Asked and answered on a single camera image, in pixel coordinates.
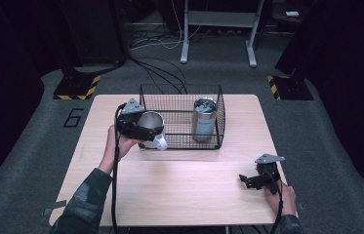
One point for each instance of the small white box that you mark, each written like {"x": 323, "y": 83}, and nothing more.
{"x": 292, "y": 13}

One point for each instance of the dark curtain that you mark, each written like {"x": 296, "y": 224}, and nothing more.
{"x": 355, "y": 97}
{"x": 4, "y": 97}

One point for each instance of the person's right hand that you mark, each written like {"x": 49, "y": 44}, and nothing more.
{"x": 288, "y": 200}

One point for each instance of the steel tumbler with lid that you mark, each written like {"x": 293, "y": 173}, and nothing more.
{"x": 204, "y": 125}

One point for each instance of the silver metal mug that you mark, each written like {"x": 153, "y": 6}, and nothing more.
{"x": 152, "y": 122}

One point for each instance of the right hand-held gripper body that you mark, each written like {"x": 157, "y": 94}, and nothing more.
{"x": 269, "y": 175}

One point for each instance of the grey tape piece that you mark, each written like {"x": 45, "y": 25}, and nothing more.
{"x": 51, "y": 209}

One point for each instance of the white metal desk frame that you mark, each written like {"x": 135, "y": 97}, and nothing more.
{"x": 220, "y": 19}

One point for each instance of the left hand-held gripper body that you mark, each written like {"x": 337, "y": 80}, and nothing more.
{"x": 127, "y": 125}

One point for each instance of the black stand with striped base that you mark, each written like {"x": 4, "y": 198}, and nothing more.
{"x": 291, "y": 88}
{"x": 73, "y": 86}

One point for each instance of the person's left hand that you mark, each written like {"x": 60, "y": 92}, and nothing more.
{"x": 110, "y": 152}

